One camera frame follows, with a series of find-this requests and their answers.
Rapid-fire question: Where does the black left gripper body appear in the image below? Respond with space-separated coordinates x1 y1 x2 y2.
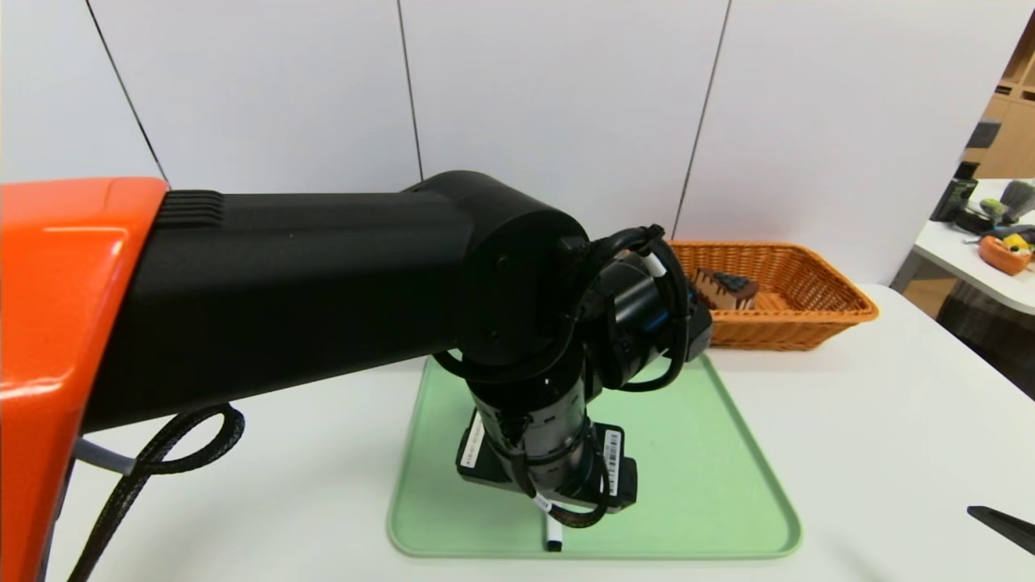
455 377 638 514

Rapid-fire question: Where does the chocolate blueberry cake slice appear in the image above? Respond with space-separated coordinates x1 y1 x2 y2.
691 268 761 312

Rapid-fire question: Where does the orange wicker basket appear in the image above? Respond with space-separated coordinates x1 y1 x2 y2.
667 239 880 352

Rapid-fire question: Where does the light green plastic tray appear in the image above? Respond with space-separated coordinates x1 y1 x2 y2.
387 352 804 561

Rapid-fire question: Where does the white side table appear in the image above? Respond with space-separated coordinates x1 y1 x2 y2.
912 178 1035 316

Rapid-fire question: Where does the black box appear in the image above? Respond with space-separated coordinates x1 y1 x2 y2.
930 179 975 224

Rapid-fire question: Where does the orange toy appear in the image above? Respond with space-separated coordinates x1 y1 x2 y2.
977 234 1034 277

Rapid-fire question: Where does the grey brush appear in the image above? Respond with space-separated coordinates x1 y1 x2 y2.
999 179 1035 226

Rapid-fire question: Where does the wooden cabinet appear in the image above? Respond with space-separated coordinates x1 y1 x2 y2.
962 8 1035 180

